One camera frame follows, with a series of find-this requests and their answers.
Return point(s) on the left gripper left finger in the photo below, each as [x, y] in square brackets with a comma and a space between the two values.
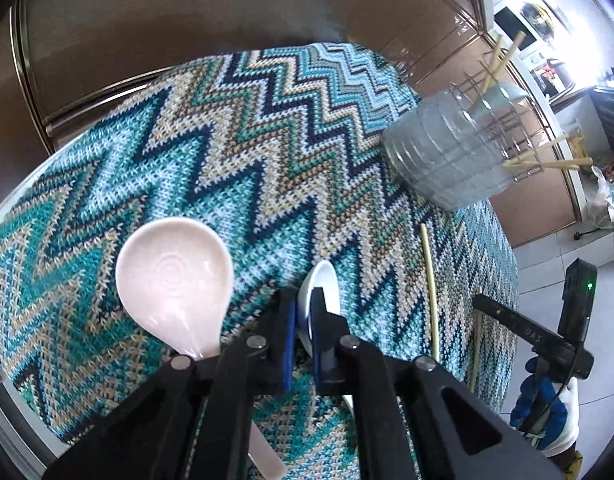
[258, 363]

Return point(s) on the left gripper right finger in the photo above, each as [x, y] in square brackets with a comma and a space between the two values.
[344, 365]

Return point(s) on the bamboo chopstick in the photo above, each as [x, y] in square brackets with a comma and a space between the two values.
[563, 164]
[532, 153]
[503, 62]
[431, 289]
[494, 61]

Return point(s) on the blue white gloved right hand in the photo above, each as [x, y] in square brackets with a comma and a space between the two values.
[547, 412]

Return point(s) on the chevron knitted table cloth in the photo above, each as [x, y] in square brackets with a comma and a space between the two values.
[279, 152]

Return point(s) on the white microwave oven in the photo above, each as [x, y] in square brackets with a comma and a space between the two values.
[527, 17]

